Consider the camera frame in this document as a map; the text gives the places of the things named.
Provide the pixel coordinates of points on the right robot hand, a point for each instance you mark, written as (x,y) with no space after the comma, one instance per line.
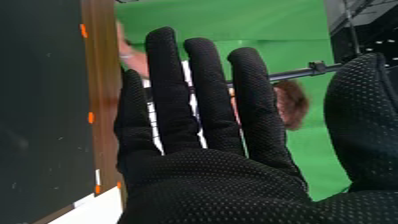
(223,186)

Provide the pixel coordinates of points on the person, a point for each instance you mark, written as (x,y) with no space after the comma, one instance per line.
(293,106)

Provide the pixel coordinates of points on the dark mat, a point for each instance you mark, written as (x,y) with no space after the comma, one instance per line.
(40,110)

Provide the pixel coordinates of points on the white sheet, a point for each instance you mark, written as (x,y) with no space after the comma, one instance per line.
(97,210)

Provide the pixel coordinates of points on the black stand pole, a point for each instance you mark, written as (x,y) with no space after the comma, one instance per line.
(295,72)

